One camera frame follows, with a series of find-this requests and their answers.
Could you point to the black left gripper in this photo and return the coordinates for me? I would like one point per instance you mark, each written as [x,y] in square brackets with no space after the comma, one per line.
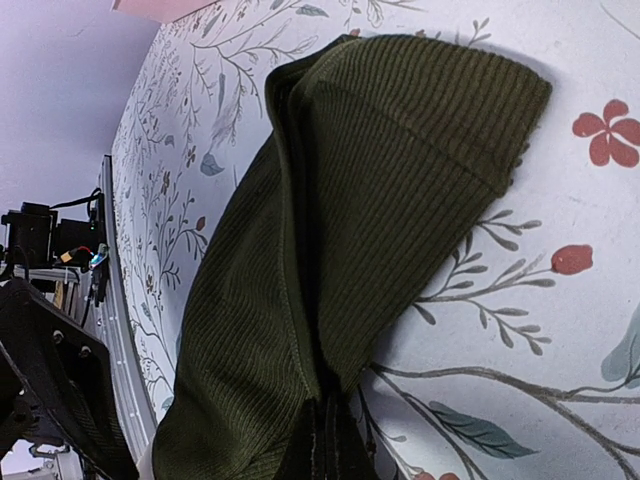
[56,384]

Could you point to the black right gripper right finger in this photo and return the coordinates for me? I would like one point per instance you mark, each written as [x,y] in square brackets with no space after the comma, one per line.
[346,457]

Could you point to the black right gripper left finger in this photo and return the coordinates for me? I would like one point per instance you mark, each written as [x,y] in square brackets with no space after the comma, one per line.
[305,457]

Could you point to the dark green underwear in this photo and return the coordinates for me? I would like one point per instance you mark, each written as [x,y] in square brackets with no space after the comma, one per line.
[384,153]

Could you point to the floral white table mat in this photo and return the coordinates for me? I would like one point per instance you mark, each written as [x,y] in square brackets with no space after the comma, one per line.
[521,358]

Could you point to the pink divided organizer box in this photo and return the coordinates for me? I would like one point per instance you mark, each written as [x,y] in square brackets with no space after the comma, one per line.
[161,11]

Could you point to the aluminium front rail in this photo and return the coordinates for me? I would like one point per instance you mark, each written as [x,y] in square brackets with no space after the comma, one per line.
[110,323]

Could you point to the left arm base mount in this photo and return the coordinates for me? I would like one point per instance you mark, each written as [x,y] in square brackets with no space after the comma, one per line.
[70,237]

